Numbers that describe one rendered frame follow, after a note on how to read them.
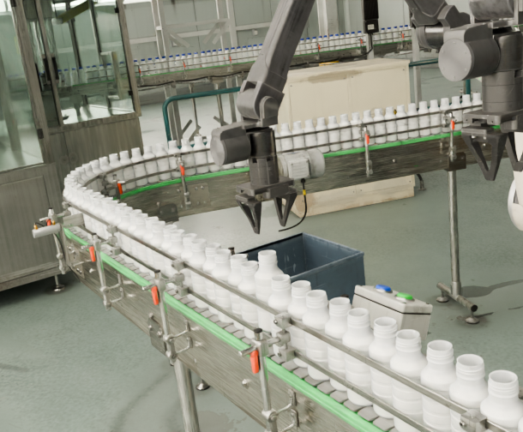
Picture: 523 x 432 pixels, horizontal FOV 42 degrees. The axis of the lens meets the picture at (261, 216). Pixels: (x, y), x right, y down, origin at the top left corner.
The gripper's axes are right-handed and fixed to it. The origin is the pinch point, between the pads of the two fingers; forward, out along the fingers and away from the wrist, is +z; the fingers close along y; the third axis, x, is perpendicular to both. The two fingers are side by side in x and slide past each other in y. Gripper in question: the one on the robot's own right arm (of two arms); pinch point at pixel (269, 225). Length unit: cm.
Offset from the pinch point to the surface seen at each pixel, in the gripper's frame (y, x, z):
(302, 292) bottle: 2.6, 13.3, 9.8
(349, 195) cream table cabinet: -287, -331, 111
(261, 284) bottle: 4.2, 1.5, 10.9
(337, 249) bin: -55, -50, 32
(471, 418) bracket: 7, 57, 13
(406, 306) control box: -11.8, 25.9, 13.4
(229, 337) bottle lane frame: 7.2, -9.8, 25.8
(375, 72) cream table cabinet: -316, -321, 11
